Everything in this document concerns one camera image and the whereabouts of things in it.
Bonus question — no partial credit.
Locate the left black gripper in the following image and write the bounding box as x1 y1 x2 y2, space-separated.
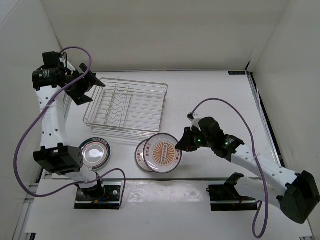
64 63 106 105

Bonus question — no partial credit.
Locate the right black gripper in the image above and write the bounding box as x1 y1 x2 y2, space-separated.
175 126 214 152

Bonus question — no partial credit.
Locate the orange sunburst plate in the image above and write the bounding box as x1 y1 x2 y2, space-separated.
143 133 182 174
134 139 152 172

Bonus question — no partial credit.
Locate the chrome wire dish rack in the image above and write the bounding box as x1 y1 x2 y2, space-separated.
83 77 168 135

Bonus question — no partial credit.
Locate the green rimmed white plate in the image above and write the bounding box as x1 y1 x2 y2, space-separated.
79 137 112 172

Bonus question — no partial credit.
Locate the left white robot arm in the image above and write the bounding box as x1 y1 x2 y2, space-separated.
32 51 105 200

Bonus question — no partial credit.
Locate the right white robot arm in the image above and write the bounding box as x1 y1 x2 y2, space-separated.
175 113 320 224

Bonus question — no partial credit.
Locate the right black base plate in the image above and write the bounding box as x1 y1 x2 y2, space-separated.
206 184 258 212

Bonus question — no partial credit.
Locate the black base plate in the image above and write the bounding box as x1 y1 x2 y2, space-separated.
74 182 123 210
206 184 258 212

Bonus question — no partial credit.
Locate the small dark wall label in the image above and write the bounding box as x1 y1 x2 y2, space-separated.
228 71 246 76

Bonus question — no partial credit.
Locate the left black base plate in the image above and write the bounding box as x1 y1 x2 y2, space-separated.
74 182 123 210

